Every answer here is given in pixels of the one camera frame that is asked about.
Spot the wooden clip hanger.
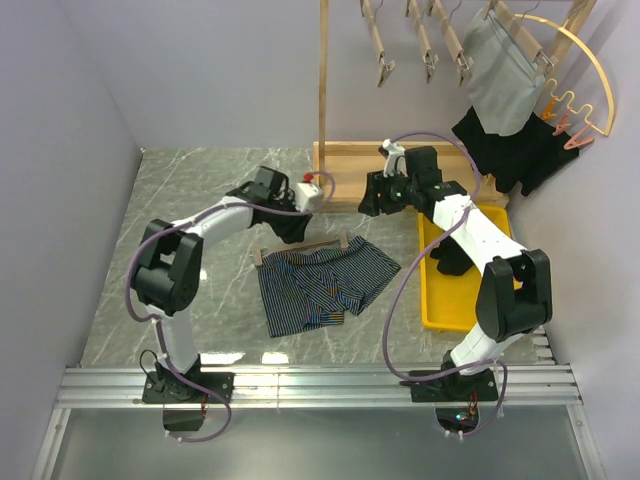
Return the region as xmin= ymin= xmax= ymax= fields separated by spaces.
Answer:
xmin=359 ymin=0 xmax=396 ymax=88
xmin=427 ymin=0 xmax=473 ymax=87
xmin=252 ymin=231 xmax=349 ymax=266
xmin=483 ymin=0 xmax=554 ymax=75
xmin=405 ymin=0 xmax=439 ymax=84

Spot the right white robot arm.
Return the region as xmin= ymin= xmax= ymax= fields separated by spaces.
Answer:
xmin=358 ymin=139 xmax=552 ymax=402

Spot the wooden drying rack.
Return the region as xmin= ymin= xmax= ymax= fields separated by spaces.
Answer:
xmin=312 ymin=1 xmax=595 ymax=213

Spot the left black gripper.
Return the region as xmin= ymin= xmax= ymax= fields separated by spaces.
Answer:
xmin=268 ymin=191 xmax=313 ymax=244

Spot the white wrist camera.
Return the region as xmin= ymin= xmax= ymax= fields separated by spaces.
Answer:
xmin=379 ymin=139 xmax=407 ymax=178
xmin=293 ymin=172 xmax=324 ymax=212

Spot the gold semicircle clip hanger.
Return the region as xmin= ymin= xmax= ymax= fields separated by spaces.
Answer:
xmin=516 ymin=13 xmax=616 ymax=137

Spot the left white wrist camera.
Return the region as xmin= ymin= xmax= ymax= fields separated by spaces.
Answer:
xmin=293 ymin=172 xmax=324 ymax=212

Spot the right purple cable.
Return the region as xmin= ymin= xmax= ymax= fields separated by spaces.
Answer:
xmin=380 ymin=130 xmax=509 ymax=440

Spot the black underwear in tray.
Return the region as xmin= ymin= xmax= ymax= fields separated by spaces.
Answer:
xmin=430 ymin=237 xmax=474 ymax=277

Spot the striped navy underwear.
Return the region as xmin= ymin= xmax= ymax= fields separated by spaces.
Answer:
xmin=256 ymin=236 xmax=401 ymax=338

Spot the orange clothespin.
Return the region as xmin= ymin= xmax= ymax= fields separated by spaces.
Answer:
xmin=540 ymin=100 xmax=557 ymax=121

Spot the aluminium mounting rail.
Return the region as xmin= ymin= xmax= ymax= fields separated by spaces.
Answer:
xmin=33 ymin=330 xmax=605 ymax=479

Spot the black hanging underwear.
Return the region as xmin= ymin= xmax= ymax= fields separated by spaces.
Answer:
xmin=452 ymin=109 xmax=580 ymax=196

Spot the pink clothespin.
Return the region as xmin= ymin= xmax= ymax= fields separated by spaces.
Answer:
xmin=564 ymin=124 xmax=595 ymax=151
xmin=552 ymin=110 xmax=571 ymax=136

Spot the yellow plastic tray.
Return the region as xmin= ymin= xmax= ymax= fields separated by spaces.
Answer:
xmin=418 ymin=205 xmax=512 ymax=334

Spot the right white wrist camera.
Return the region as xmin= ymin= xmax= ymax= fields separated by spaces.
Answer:
xmin=379 ymin=139 xmax=407 ymax=178

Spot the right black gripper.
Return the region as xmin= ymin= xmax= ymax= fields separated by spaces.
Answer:
xmin=358 ymin=168 xmax=419 ymax=217

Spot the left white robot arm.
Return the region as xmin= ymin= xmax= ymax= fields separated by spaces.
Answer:
xmin=125 ymin=167 xmax=325 ymax=404

